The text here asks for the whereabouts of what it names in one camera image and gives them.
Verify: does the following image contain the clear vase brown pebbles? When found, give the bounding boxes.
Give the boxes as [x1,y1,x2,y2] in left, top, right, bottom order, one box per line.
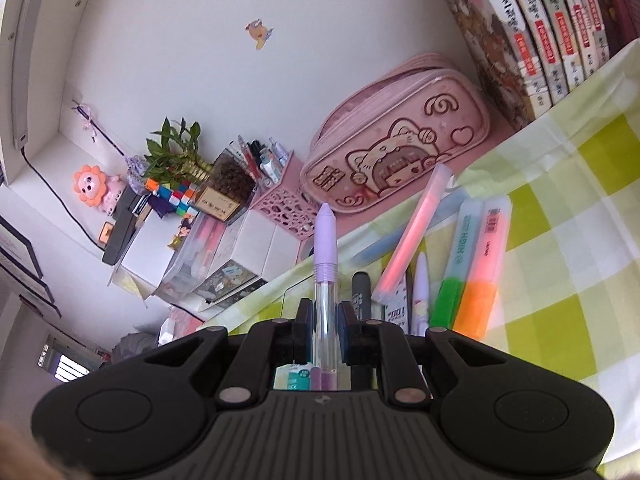
[192,149,262,224]

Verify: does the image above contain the orange lion toy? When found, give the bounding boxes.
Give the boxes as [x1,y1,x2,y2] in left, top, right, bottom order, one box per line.
[73,164,127,217]

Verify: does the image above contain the small cartoon figurine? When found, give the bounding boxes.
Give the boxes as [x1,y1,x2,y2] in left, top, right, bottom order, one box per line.
[167,214,197,252]

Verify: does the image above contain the dark framed picture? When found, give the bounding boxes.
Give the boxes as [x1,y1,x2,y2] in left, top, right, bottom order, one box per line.
[0,214,44,282]
[0,264,62,319]

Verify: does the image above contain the pink illustrated cover book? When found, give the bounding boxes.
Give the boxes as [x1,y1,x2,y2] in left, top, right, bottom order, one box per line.
[429,0,555,132]

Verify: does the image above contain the clear pen with purple cap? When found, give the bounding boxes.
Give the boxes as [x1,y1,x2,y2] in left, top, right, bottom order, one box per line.
[312,203,342,392]

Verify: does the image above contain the dark pink lattice basket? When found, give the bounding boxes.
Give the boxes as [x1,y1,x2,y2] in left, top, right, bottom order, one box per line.
[587,0,640,53]

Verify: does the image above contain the black box device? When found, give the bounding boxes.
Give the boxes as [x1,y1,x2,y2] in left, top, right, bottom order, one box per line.
[102,186,147,266]

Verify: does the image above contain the pink folder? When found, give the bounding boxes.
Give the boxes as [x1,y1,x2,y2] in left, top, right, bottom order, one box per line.
[158,304,207,347]

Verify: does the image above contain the lucky bamboo plant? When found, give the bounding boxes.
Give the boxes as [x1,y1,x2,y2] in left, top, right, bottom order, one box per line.
[144,117,212,187]

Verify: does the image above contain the white pen purple tip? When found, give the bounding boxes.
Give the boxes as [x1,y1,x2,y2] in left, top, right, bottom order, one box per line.
[409,252,431,335]

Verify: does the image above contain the clear plastic pen box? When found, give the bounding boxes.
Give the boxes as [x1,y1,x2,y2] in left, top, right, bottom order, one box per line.
[280,275,321,321]

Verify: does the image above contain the bunch of pens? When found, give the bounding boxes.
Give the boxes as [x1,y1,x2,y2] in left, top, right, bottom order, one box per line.
[234,134,292,184]

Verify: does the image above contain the orange animal wall sticker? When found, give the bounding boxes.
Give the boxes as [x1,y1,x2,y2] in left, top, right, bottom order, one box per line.
[244,18,275,51]

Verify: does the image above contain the pink lattice pen holder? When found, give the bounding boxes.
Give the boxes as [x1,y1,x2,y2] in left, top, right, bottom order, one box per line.
[249,152,337,242]

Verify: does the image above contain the clear drawer organizer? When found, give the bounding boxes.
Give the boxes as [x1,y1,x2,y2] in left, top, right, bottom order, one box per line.
[154,209,237,307]

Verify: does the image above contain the dark printed notebook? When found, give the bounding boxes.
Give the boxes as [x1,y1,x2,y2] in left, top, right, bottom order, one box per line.
[192,259,267,307]

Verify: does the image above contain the pink cartoon pencil case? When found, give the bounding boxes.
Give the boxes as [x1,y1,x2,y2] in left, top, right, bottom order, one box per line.
[299,53,491,212]

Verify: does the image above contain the black marker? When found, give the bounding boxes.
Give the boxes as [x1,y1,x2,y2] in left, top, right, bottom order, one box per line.
[351,272,374,322]

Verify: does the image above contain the orange highlighter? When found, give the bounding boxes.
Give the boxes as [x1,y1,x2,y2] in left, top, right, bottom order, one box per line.
[452,194,512,342]

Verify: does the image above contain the grey bag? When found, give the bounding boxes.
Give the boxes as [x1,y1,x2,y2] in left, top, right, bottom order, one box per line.
[112,331,162,369]

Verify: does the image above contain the white spine book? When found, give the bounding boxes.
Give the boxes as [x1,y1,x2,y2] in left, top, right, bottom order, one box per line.
[552,0,612,68]
[500,0,573,97]
[530,0,591,83]

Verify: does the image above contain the green checked tablecloth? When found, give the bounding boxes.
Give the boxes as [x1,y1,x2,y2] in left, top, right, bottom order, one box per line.
[202,35,640,480]

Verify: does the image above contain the white printed eraser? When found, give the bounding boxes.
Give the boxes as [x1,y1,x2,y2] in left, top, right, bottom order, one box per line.
[382,280,414,333]

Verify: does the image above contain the pink slim highlighter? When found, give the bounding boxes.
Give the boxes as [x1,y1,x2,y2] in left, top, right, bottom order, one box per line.
[375,163,454,307]

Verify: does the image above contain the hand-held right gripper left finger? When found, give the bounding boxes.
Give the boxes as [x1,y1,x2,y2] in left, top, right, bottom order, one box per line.
[142,299,315,407]

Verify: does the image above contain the colourful puzzle cube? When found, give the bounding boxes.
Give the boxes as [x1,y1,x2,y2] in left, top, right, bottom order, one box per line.
[146,176,202,217]

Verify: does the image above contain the green highlighter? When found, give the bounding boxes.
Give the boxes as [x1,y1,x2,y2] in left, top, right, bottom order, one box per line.
[428,198,484,332]

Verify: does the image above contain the black cable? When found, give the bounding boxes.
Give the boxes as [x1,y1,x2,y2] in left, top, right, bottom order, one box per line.
[19,144,109,252]

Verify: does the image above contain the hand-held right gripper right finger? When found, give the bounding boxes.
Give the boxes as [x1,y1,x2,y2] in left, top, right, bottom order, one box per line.
[337,300,506,407]

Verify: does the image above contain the purple tassel charm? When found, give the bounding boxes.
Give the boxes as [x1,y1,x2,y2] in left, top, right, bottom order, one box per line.
[71,99,147,181]

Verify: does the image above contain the white storage boxes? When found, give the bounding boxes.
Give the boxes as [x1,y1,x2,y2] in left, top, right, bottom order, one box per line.
[214,206,307,282]

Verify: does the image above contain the yellow sticky note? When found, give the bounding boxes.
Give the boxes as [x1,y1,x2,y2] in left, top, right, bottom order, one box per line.
[107,264,152,307]

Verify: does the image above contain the white light bar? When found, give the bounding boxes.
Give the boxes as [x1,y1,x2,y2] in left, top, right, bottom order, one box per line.
[9,0,53,152]

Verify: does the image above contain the white cardboard box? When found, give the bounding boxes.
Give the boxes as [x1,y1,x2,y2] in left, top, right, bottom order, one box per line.
[119,209,192,282]

